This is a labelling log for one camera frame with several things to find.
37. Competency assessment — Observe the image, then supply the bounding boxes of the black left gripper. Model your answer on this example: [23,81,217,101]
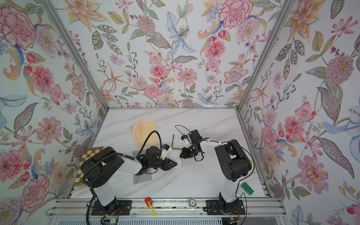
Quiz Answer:
[148,158,178,170]

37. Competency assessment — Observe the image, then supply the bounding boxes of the yellow envelope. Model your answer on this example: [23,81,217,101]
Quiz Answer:
[139,121,158,147]

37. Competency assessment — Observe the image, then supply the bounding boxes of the grey lavender envelope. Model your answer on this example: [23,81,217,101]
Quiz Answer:
[133,174,152,184]

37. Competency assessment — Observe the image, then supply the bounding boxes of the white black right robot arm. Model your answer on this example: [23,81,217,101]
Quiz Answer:
[180,130,253,205]

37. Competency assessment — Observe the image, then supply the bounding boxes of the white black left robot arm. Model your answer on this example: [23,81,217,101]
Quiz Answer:
[80,144,177,207]

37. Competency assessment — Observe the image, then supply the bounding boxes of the green bordered letter paper underneath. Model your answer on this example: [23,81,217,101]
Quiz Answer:
[171,134,185,150]

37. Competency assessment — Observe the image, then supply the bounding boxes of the pink envelope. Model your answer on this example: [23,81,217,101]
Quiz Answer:
[132,120,144,145]

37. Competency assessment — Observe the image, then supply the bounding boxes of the round silver knob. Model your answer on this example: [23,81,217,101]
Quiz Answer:
[188,198,197,209]

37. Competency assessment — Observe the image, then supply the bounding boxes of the yellow stick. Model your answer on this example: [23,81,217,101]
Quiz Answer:
[149,204,156,216]

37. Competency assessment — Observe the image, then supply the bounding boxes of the green tag label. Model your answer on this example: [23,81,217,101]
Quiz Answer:
[241,182,254,196]

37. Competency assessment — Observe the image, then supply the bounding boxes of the wooden checkered chessboard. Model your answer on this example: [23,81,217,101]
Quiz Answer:
[73,146,104,187]

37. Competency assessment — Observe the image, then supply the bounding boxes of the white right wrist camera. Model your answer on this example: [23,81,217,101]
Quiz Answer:
[181,135,191,148]

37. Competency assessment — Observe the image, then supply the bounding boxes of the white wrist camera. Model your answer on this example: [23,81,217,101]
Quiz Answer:
[181,135,191,148]
[160,144,172,160]

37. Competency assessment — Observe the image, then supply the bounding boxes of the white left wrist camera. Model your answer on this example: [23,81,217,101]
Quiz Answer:
[160,144,172,160]

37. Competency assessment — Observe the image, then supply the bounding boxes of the thin black right cable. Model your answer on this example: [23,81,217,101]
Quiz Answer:
[174,125,192,136]

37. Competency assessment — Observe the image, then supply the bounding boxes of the black corrugated left cable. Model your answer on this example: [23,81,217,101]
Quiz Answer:
[81,130,164,225]

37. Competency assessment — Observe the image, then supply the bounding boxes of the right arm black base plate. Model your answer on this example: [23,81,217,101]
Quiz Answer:
[203,199,246,215]

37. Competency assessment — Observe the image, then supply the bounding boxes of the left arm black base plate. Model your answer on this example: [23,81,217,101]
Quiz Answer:
[91,200,132,216]

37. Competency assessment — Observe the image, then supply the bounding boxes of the aluminium front rail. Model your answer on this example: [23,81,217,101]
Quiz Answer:
[45,198,286,219]

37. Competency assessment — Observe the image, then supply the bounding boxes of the aluminium corner frame post right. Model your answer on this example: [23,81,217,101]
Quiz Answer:
[237,0,294,112]

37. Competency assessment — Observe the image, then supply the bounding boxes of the aluminium corner frame post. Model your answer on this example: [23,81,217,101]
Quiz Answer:
[40,1,109,113]
[237,0,294,112]

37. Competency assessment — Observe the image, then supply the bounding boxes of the aluminium corner frame post left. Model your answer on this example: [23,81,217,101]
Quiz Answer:
[40,1,109,113]

